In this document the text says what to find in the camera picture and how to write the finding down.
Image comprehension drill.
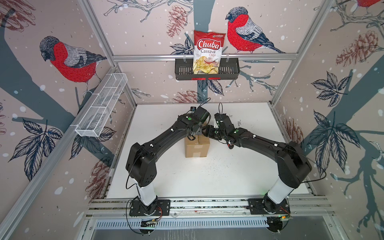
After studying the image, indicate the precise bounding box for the brown cardboard express box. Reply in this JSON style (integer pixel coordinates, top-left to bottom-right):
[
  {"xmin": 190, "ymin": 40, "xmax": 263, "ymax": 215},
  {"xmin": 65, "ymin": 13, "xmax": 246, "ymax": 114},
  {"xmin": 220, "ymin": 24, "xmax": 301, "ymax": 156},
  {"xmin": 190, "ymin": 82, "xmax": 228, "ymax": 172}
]
[{"xmin": 184, "ymin": 135, "xmax": 210, "ymax": 158}]

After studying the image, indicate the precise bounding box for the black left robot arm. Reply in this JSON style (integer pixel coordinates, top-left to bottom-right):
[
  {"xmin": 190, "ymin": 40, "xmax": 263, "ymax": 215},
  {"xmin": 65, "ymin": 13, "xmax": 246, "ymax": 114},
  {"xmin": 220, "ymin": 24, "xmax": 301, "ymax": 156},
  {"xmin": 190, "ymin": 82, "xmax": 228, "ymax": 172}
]
[{"xmin": 126, "ymin": 106, "xmax": 211, "ymax": 216}]

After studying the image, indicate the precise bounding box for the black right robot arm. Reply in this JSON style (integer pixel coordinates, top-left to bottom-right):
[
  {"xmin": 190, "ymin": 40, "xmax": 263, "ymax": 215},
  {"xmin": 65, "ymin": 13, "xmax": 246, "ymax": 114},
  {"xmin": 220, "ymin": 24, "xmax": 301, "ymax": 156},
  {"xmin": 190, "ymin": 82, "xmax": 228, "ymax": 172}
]
[{"xmin": 202, "ymin": 113, "xmax": 313, "ymax": 214}]

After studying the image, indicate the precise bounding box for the Chuba cassava chips bag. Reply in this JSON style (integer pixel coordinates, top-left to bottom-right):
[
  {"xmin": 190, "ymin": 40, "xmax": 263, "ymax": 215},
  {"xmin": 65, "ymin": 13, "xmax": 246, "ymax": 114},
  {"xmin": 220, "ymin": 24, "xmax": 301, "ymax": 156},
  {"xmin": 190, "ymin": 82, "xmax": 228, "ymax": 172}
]
[{"xmin": 193, "ymin": 31, "xmax": 226, "ymax": 74}]

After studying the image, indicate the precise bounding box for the black wire wall basket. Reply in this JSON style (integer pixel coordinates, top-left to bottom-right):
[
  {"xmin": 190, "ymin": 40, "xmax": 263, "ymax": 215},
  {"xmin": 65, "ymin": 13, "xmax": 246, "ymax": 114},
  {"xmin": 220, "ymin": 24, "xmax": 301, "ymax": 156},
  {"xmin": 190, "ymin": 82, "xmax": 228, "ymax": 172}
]
[{"xmin": 175, "ymin": 57, "xmax": 240, "ymax": 81}]

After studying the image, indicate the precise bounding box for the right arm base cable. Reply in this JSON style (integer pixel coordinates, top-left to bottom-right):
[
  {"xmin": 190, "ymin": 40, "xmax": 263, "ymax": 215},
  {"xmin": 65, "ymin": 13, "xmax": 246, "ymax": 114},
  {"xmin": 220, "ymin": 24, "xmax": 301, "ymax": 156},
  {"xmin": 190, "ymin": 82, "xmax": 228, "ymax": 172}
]
[{"xmin": 244, "ymin": 197, "xmax": 292, "ymax": 234}]

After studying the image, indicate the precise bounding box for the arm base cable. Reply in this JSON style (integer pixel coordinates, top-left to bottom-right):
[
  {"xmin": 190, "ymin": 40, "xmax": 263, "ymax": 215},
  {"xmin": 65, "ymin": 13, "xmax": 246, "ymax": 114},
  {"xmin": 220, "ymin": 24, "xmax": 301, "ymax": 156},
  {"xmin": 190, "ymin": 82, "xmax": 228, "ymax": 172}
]
[
  {"xmin": 244, "ymin": 197, "xmax": 292, "ymax": 234},
  {"xmin": 124, "ymin": 197, "xmax": 164, "ymax": 236}
]

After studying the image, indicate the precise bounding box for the white mesh wall shelf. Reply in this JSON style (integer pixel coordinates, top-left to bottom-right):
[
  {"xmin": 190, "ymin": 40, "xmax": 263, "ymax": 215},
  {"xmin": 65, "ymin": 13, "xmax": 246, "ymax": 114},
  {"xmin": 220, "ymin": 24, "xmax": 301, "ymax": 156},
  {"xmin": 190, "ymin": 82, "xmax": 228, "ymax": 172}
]
[{"xmin": 75, "ymin": 73, "xmax": 128, "ymax": 138}]

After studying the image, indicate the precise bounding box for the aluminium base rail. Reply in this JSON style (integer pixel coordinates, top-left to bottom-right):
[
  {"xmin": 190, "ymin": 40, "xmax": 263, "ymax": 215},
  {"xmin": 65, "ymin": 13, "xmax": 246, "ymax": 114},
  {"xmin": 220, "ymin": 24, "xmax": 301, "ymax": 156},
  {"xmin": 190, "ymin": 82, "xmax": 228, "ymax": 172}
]
[{"xmin": 83, "ymin": 194, "xmax": 335, "ymax": 232}]

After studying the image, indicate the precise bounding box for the left arm base cable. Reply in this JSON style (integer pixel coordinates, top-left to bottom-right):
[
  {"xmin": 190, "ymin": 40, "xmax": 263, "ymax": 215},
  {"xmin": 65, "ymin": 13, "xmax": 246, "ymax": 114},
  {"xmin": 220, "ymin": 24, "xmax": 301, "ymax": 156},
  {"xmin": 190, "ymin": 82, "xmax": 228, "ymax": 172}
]
[{"xmin": 124, "ymin": 197, "xmax": 164, "ymax": 236}]

